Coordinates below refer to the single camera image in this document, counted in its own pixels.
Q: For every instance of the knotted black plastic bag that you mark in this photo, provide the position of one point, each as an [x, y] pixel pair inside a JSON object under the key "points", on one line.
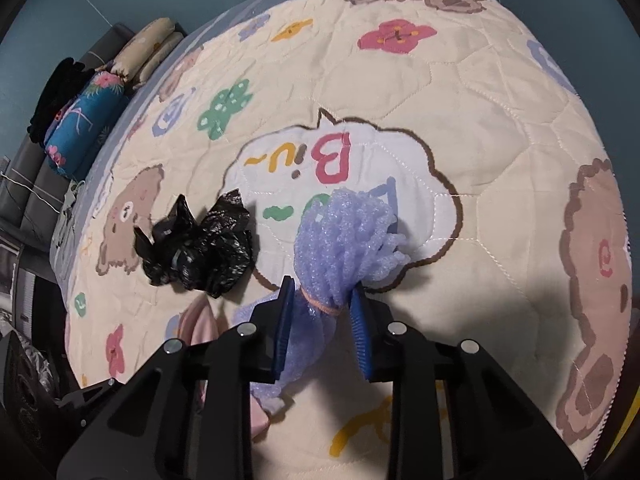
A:
{"points": [[200, 255]]}

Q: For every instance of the blue floral pillow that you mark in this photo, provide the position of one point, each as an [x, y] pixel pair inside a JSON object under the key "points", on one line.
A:
{"points": [[80, 120]]}

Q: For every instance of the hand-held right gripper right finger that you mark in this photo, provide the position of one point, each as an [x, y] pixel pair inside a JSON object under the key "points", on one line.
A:
{"points": [[360, 335]]}

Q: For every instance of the beige folded blankets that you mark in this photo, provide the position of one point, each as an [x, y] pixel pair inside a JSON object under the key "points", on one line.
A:
{"points": [[145, 45]]}

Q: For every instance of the bear printed blanket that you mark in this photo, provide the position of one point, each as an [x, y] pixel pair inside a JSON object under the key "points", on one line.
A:
{"points": [[475, 110]]}

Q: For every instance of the black cloth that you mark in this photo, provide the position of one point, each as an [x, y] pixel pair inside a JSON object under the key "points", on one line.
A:
{"points": [[55, 95]]}

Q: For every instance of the large purple foam net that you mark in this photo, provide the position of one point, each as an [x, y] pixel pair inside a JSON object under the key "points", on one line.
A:
{"points": [[345, 245]]}

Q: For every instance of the pale green cloth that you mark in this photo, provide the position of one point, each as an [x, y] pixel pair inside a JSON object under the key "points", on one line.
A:
{"points": [[67, 225]]}

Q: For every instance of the grey headboard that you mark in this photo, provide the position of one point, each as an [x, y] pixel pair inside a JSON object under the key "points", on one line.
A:
{"points": [[30, 180]]}

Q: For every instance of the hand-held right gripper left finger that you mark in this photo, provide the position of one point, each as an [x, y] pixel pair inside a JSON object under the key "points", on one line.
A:
{"points": [[285, 325]]}

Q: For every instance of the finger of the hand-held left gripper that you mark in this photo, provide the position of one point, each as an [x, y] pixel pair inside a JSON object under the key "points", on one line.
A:
{"points": [[90, 394]]}

